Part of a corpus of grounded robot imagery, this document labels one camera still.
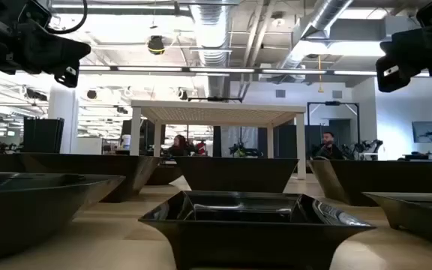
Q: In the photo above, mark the silver ventilation duct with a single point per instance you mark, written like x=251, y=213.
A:
x=212, y=30
x=324, y=15

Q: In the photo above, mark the black frame stand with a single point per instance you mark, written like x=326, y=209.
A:
x=332, y=103

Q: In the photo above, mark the glossy black square plate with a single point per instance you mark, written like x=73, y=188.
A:
x=253, y=243

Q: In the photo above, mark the white bucket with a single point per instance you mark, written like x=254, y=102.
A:
x=126, y=141

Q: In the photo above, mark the green potted plant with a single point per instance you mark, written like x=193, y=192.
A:
x=240, y=152

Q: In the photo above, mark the black background robot arm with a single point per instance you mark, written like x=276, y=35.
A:
x=369, y=145

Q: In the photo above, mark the black rectangular plate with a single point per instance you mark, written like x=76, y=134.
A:
x=107, y=170
x=369, y=180

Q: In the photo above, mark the grey computer monitor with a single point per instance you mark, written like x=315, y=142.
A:
x=428, y=131

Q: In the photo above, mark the black cabinet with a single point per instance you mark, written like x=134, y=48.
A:
x=43, y=135

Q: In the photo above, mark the deep black square plate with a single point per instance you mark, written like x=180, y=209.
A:
x=238, y=174

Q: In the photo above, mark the black footed plate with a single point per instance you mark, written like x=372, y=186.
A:
x=418, y=221

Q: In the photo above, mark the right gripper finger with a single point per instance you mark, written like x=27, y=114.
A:
x=392, y=75
x=403, y=45

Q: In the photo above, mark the long suspended light bar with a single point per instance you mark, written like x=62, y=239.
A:
x=219, y=69

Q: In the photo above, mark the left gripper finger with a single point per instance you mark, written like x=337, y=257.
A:
x=62, y=50
x=68, y=77

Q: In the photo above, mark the black oval plate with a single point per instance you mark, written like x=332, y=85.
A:
x=32, y=217

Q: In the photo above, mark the person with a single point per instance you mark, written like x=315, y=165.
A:
x=180, y=148
x=326, y=150

